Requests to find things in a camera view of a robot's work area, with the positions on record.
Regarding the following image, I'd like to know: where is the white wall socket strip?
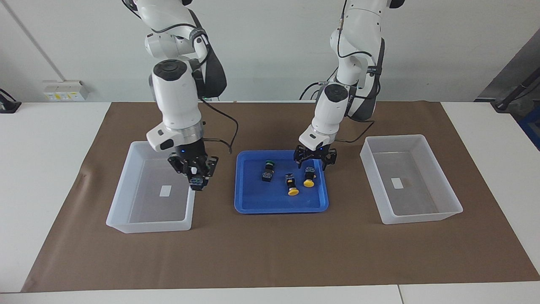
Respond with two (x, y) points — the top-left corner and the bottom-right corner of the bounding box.
(42, 80), (89, 102)

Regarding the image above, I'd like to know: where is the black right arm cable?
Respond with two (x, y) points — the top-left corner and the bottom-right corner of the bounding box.
(198, 96), (240, 155)

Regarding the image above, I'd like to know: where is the black desk mount base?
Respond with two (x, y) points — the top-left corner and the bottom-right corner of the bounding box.
(0, 88), (22, 114)

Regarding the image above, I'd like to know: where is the black base cable bundle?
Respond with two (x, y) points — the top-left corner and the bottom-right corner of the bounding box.
(299, 79), (334, 101)

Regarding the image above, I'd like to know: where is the black tripod leg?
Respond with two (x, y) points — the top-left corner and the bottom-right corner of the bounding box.
(491, 68), (540, 113)

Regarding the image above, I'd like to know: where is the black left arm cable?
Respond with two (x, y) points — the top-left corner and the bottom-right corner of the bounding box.
(336, 0), (384, 144)

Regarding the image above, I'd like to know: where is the blue plastic crate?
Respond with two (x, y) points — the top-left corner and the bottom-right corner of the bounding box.
(518, 113), (540, 151)

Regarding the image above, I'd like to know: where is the blue plastic tray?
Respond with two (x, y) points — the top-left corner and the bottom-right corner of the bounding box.
(234, 150), (329, 214)

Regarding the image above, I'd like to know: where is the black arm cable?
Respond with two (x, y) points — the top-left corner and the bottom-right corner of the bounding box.
(198, 96), (240, 155)
(336, 0), (384, 144)

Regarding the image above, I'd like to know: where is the brown paper table mat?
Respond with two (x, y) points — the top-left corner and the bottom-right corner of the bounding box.
(21, 100), (540, 293)

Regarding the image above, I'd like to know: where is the translucent white plastic box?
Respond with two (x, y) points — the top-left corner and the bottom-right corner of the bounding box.
(359, 134), (464, 225)
(105, 141), (199, 234)

